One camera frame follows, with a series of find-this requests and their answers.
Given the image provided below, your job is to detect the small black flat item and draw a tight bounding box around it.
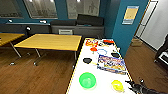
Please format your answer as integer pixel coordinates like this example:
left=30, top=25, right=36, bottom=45
left=110, top=51, right=121, bottom=59

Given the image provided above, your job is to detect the yellow air hockey table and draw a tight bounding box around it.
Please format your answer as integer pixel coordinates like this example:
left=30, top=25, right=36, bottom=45
left=65, top=37, right=140, bottom=94

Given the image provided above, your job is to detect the black wheeled cart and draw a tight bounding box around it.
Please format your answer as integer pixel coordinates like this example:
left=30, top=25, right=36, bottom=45
left=154, top=32, right=168, bottom=67

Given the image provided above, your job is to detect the wicker crate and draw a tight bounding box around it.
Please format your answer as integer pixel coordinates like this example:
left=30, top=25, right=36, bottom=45
left=130, top=37, right=143, bottom=47

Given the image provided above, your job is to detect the red flat item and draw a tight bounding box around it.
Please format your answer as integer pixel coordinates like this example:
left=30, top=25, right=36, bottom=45
left=102, top=38, right=115, bottom=46

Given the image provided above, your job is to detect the orange table tennis paddle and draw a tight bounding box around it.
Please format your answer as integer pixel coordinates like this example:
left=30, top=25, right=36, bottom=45
left=89, top=46, right=98, bottom=54

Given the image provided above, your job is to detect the white framed glass door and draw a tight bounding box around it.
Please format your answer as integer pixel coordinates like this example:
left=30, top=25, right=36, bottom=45
left=134, top=0, right=160, bottom=40

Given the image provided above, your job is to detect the dark grey sofa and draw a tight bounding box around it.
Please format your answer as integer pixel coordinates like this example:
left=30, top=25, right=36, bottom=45
left=49, top=13, right=106, bottom=38

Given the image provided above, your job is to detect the light grey sofa cushion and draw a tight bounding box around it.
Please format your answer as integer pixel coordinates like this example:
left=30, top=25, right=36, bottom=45
left=58, top=28, right=74, bottom=36

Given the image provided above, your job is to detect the large interior window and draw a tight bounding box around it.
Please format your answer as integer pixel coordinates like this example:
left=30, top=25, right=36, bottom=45
left=66, top=0, right=101, bottom=20

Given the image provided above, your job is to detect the yellow wooden table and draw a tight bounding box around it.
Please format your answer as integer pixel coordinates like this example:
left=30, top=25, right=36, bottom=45
left=13, top=33, right=83, bottom=66
left=0, top=32, right=27, bottom=58

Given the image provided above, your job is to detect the dark round stool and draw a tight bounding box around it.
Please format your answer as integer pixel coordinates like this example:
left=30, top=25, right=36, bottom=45
left=24, top=25, right=33, bottom=37

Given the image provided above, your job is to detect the medium interior window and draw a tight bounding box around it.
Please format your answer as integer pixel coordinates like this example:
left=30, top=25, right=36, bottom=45
left=22, top=0, right=59, bottom=20

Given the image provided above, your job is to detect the small interior window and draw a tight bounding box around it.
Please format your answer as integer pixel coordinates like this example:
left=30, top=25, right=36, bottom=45
left=0, top=0, right=24, bottom=19

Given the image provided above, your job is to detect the blue ring toy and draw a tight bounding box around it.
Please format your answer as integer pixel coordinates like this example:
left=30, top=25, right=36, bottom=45
left=96, top=48, right=110, bottom=56

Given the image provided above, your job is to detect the yellow framed wall sign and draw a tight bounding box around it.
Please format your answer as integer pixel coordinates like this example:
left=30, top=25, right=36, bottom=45
left=121, top=5, right=140, bottom=26

